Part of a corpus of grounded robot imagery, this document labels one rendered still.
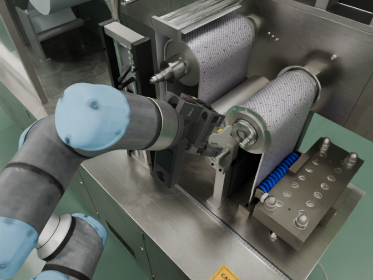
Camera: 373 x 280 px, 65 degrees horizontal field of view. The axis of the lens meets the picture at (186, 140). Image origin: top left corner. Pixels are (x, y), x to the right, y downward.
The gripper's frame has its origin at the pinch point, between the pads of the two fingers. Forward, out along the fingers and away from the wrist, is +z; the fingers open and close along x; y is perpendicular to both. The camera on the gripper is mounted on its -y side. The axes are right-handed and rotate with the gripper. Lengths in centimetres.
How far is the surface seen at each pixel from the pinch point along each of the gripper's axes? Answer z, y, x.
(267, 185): 35.4, -10.2, -6.8
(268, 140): 18.0, 4.0, -4.5
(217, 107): 22.2, 3.9, 14.6
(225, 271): 23.8, -35.3, -12.4
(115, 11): 22, 14, 72
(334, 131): 226, 14, 10
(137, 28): 54, 13, 92
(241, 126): 15.7, 3.6, 2.6
